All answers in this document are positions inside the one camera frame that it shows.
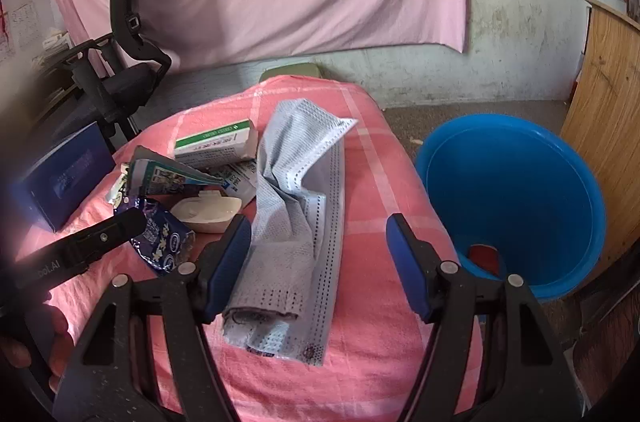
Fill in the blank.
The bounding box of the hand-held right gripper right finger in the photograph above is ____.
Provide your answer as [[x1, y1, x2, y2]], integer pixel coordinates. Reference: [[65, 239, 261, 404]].
[[385, 212, 583, 422]]

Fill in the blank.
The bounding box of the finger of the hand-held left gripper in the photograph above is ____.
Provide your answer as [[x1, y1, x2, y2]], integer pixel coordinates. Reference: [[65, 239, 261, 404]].
[[60, 208, 147, 270]]

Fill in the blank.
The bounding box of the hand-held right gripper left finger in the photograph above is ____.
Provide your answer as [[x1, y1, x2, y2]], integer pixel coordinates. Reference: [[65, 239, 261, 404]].
[[55, 213, 253, 422]]

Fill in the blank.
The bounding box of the white plastic hinged case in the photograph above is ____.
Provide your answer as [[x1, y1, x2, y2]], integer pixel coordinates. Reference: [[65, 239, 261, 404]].
[[171, 189, 243, 234]]

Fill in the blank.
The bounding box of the blue snack wrapper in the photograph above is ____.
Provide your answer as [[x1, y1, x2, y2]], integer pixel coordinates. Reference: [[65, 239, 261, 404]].
[[116, 196, 197, 278]]

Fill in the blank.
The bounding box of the white printed paper leaflet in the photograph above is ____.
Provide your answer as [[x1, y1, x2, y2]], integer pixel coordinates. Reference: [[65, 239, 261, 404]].
[[210, 159, 258, 208]]

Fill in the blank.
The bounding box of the light blue face mask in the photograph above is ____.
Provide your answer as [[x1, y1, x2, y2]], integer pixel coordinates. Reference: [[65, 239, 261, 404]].
[[240, 142, 347, 368]]

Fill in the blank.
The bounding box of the grey face mask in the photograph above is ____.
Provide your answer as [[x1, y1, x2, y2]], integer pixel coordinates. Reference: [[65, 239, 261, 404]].
[[222, 99, 359, 343]]

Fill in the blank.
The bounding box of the green white medicine box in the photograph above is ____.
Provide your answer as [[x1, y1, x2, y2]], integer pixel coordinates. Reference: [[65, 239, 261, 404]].
[[173, 119, 260, 170]]

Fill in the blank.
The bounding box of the blue plastic bucket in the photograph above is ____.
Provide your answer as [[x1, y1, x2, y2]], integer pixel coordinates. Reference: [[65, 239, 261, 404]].
[[414, 113, 608, 303]]

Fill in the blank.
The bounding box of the person's left hand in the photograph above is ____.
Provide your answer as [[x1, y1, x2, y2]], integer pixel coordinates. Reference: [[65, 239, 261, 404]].
[[0, 292, 76, 380]]

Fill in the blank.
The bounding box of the pink checked blanket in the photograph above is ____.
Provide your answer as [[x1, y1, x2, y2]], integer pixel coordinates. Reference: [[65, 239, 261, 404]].
[[47, 75, 483, 422]]

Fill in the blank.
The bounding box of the crumpled printed packet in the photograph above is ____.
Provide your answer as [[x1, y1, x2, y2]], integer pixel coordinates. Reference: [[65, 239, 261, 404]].
[[129, 145, 226, 198]]

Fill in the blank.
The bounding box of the dark blue box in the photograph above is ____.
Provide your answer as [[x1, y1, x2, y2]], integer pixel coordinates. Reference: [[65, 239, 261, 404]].
[[10, 121, 116, 233]]

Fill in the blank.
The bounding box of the red item in bucket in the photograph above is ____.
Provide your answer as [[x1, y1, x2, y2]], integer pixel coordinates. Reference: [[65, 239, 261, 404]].
[[469, 243, 502, 280]]

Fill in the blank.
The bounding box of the green plastic stool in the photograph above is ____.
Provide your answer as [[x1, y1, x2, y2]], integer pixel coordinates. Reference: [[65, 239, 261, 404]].
[[258, 61, 323, 84]]

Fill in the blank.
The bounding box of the black office chair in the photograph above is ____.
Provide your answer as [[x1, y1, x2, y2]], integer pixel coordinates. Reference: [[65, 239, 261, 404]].
[[37, 0, 173, 153]]

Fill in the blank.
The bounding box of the wooden cabinet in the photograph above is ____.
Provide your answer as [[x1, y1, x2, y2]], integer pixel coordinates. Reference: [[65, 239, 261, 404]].
[[560, 0, 640, 273]]

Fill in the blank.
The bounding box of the wall calendar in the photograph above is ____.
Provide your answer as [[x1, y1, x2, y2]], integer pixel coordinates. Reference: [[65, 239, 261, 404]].
[[0, 0, 38, 63]]

